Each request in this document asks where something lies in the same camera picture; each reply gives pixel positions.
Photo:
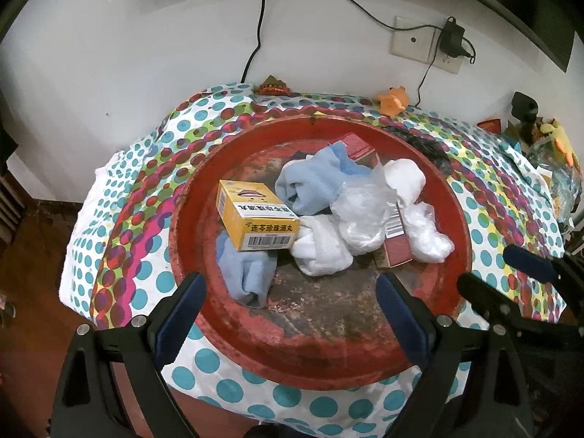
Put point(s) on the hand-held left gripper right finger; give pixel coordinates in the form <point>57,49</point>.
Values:
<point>401,319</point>

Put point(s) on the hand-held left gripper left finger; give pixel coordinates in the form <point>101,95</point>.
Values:
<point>182,315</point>

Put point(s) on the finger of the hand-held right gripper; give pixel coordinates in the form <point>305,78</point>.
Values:
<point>483,294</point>
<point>529,264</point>

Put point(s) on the small dark red box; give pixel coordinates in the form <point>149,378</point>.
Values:
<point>396,248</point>

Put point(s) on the round red tray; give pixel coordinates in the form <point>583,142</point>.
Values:
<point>328,319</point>

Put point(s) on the small light blue sock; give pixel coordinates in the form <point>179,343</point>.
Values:
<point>248,273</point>

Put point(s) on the white plastic bag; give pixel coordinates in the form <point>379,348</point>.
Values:
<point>429,235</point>

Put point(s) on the large white sock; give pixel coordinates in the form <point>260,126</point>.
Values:
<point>321,246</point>

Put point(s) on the yellow box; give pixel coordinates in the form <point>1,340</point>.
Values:
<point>255,219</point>

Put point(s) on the grey-white sock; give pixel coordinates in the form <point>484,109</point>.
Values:
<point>406,180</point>

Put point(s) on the large light blue sock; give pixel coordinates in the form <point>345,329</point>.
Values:
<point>310,182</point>

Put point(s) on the large red box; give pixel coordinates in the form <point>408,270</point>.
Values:
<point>358,146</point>

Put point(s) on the large clear plastic bag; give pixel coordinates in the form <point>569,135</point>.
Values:
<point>559,182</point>

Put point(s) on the yellow plush toy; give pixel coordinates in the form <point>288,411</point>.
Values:
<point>561,139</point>

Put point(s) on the polka dot table cloth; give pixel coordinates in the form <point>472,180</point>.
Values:
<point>137,182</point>

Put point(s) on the red packet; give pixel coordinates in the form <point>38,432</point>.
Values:
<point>489,125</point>

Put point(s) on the black plastic bag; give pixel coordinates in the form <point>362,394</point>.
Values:
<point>424,146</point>

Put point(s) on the wooden chair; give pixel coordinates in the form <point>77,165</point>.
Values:
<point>9,210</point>

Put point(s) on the orange toy pig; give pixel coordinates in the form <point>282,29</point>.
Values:
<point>392,100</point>

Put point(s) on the black power adapter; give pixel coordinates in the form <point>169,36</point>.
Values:
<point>452,36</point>

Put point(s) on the red candy wrapper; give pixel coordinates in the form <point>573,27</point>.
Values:
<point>273,86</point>

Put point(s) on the black camera stand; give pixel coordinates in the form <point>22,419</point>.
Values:
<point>524,114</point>

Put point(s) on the white wall power socket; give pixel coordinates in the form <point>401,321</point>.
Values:
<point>449,65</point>

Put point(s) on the white wall plate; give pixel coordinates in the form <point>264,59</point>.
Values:
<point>410,41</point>

